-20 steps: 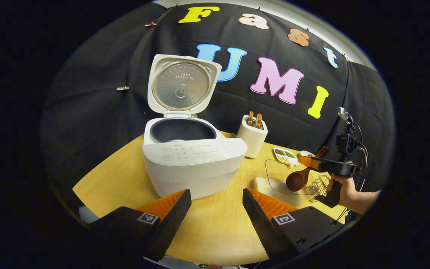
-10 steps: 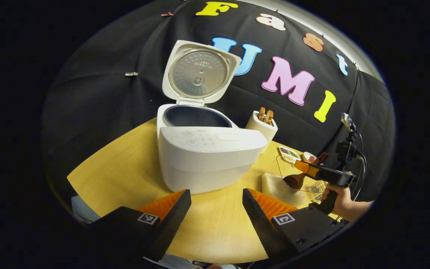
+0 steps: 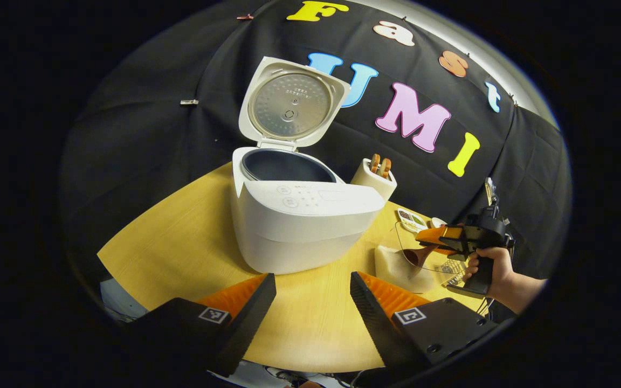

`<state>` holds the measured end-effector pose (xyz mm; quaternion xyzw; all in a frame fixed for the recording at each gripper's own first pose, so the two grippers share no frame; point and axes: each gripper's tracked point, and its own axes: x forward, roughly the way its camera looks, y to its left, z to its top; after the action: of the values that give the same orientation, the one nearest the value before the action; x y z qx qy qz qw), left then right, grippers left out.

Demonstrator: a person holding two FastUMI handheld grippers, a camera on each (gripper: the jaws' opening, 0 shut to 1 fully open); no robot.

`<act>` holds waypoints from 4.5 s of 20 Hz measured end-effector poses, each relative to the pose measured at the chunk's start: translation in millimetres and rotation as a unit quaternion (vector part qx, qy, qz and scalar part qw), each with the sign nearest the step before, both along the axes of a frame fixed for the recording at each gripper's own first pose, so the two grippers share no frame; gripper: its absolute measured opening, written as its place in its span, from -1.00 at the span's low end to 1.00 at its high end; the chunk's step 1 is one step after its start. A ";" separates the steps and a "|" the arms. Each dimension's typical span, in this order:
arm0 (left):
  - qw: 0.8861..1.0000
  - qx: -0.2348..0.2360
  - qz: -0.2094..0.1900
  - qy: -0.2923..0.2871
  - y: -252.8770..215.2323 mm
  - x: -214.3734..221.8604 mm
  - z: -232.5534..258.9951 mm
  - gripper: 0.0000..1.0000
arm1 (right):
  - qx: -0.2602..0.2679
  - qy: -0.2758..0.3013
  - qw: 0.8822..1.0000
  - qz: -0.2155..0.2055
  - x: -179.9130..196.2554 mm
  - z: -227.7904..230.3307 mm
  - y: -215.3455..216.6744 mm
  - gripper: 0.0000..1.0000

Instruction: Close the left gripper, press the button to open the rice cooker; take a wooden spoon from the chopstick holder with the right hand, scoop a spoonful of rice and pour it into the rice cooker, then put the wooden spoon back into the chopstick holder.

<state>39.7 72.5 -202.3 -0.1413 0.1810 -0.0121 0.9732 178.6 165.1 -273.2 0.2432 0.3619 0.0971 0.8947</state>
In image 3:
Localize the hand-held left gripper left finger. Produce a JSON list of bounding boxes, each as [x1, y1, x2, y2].
[[127, 273, 277, 378]]

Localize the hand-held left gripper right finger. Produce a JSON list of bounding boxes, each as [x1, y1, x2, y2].
[[350, 271, 500, 378]]

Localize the black backdrop cloth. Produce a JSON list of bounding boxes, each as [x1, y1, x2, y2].
[[60, 0, 572, 302]]

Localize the white rice cooker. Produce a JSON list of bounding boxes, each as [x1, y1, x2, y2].
[[230, 56, 387, 274]]

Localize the clear plastic box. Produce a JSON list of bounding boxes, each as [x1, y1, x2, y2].
[[374, 221, 468, 294]]

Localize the brown wooden spoon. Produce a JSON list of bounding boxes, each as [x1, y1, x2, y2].
[[402, 244, 441, 268]]

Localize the white divided dish of beans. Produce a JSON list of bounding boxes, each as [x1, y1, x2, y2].
[[397, 208, 429, 233]]

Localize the white toaster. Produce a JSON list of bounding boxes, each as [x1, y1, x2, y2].
[[350, 156, 397, 201]]

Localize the clear wire chopstick holder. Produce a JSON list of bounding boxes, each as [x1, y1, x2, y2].
[[434, 259, 467, 287]]

